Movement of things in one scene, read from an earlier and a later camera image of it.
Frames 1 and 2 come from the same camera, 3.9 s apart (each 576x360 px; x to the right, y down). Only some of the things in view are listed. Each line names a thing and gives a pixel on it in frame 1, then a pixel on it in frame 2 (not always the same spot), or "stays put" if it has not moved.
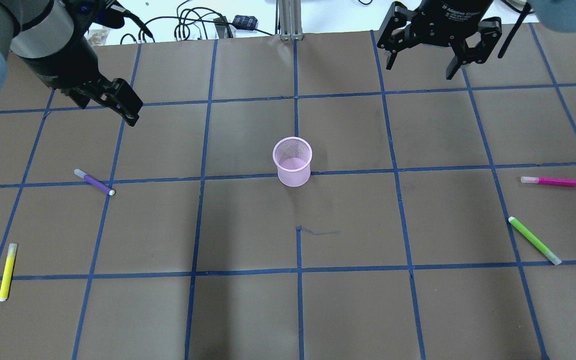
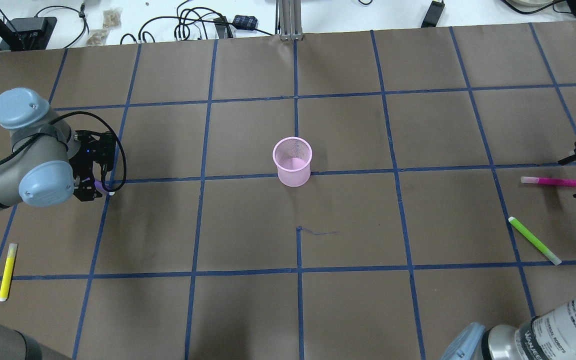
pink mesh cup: x=292 y=156 stays put
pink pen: x=550 y=181 stays put
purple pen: x=95 y=182 stays put
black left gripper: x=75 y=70 to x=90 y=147
